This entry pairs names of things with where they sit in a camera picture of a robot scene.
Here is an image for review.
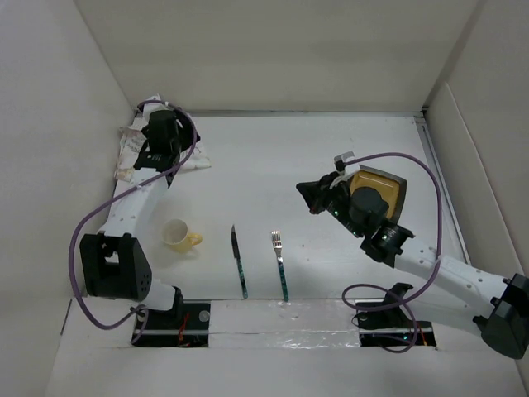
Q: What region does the knife with green handle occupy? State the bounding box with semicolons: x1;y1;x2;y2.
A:
231;225;248;299

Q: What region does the square black yellow plate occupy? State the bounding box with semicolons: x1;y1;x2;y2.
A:
346;165;407;227

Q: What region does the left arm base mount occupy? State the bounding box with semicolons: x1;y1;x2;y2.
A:
131;301;211;348

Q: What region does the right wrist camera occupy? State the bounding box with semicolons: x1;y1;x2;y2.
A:
333;151;355;175

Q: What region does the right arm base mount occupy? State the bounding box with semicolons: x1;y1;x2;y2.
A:
351;283;437;351

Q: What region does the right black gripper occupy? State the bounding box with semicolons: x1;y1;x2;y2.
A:
296;171;364;238

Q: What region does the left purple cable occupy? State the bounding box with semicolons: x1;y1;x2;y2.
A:
68;98;198;331

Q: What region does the patterned cloth placemat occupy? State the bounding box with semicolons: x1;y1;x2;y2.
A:
114;94;212;182

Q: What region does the yellow mug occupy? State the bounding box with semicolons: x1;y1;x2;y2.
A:
161;219;203;254

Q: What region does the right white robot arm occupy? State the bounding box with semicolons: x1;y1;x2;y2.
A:
296;173;528;360

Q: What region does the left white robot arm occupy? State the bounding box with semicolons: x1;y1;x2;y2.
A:
77;107;200;328

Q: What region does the fork with green handle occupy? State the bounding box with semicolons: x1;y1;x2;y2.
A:
271;230;289;302

